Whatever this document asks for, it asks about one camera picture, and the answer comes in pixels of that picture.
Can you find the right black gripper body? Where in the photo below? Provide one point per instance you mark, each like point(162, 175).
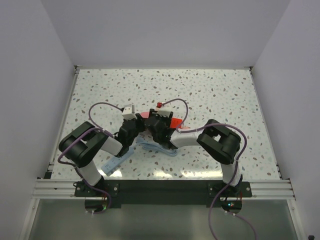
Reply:
point(157, 116)

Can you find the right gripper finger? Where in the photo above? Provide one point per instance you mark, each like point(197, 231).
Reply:
point(152, 117)
point(166, 120)

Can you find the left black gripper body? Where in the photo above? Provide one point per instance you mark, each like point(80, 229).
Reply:
point(129, 142)

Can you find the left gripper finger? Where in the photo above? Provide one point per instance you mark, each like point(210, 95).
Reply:
point(129, 122)
point(140, 123)

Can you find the pink triangular power socket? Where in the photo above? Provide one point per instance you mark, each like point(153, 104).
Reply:
point(145, 114)

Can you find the red cube socket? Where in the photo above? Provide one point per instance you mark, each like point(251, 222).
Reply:
point(176, 123)

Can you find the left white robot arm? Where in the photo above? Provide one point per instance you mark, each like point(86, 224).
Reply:
point(82, 145)

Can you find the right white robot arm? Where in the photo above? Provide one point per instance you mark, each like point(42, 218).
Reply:
point(223, 142)

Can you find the light blue power strip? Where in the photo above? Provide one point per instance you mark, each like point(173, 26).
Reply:
point(113, 163)

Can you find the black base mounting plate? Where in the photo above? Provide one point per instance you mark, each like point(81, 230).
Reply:
point(112, 194)

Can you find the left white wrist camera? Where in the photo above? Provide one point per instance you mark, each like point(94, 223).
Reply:
point(128, 112)

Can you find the aluminium frame rail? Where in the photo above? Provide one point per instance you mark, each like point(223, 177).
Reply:
point(54, 189)

